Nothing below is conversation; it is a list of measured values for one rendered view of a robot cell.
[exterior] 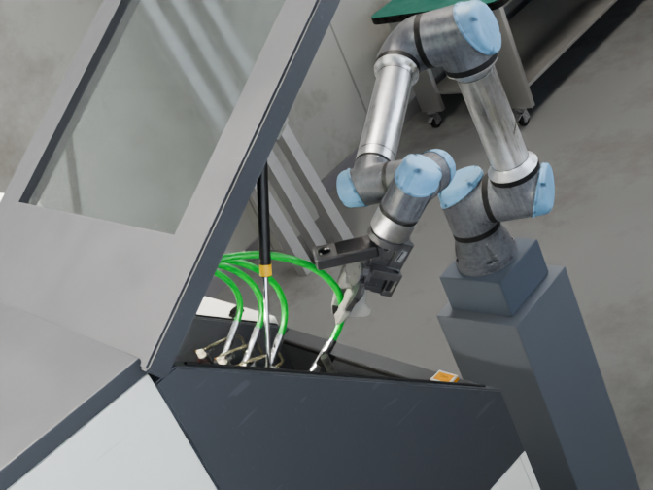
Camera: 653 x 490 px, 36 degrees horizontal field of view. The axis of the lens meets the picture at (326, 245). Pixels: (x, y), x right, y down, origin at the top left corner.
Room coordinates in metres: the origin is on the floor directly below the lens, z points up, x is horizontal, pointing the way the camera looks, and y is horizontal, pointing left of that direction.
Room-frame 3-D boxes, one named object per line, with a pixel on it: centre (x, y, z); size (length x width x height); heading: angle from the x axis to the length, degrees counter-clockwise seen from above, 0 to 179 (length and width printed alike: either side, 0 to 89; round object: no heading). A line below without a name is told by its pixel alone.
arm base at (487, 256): (2.13, -0.34, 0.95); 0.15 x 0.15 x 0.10
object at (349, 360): (1.86, 0.02, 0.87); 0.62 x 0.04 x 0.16; 32
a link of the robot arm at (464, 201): (2.13, -0.35, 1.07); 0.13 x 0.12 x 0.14; 57
